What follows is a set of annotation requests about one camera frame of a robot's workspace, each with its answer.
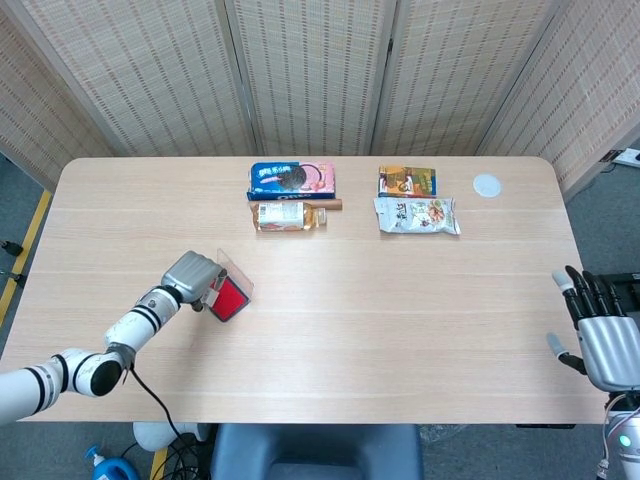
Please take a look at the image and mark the orange snack box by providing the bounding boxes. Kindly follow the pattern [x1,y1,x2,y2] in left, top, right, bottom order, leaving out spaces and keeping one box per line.
[377,165,438,198]

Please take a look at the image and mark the white round lid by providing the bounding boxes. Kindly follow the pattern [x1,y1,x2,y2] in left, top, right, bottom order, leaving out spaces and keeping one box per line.
[472,173,503,197]

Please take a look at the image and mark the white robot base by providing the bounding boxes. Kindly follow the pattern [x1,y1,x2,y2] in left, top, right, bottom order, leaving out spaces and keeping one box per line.
[132,422,211,454]

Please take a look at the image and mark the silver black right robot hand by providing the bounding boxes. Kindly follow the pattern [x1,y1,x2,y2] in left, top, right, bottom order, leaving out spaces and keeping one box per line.
[546,265,640,392]

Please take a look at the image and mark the white power strip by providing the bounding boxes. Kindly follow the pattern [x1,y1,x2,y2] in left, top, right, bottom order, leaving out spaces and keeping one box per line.
[601,147,640,167]

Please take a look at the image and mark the blue pump bottle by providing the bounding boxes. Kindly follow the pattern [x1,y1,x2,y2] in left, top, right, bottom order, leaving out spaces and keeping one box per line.
[83,444,136,480]

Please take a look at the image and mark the woven folding screen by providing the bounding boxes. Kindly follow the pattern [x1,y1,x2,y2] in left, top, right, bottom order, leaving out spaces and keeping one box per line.
[0,0,640,201]

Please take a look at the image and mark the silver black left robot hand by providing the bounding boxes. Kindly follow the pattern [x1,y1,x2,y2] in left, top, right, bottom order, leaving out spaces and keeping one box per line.
[160,250,229,313]

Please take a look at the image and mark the red ink pad clear lid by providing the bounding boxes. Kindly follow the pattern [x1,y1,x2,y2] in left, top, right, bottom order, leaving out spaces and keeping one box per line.
[205,248,255,324]

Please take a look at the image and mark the dark blue chair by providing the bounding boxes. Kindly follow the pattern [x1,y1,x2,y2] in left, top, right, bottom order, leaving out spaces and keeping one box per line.
[208,423,425,480]

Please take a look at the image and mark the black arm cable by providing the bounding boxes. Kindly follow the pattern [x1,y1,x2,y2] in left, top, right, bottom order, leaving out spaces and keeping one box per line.
[127,366,184,440]

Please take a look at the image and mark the clear bottle with orange label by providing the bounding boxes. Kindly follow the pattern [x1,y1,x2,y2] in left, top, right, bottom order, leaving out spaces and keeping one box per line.
[249,200,329,233]

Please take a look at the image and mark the black floor cables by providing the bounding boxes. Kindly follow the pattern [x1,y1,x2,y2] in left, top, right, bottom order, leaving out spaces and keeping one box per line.
[119,438,217,480]

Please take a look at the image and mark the white snack bag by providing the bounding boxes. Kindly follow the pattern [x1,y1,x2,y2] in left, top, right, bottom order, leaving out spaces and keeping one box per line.
[373,196,462,236]

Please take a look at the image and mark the blue pink Oreo box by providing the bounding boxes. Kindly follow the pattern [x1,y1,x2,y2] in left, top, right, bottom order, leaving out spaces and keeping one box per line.
[245,160,336,202]

